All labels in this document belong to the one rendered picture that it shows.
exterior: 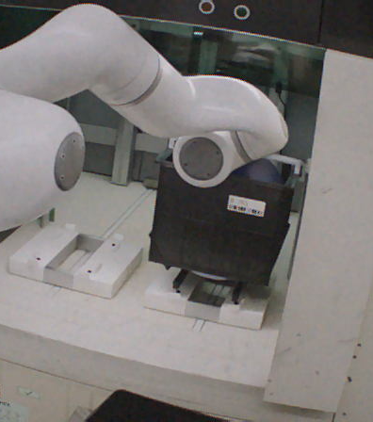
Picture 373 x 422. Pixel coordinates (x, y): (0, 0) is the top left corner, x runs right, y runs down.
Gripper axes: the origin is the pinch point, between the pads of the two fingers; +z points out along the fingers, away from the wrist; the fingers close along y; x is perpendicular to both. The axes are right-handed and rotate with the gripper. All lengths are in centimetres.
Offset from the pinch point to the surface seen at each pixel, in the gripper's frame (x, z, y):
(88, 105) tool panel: -17, 60, -48
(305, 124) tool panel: -11, 60, 8
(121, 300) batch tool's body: -34.4, -9.0, -14.8
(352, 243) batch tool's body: -6.3, -34.6, 23.0
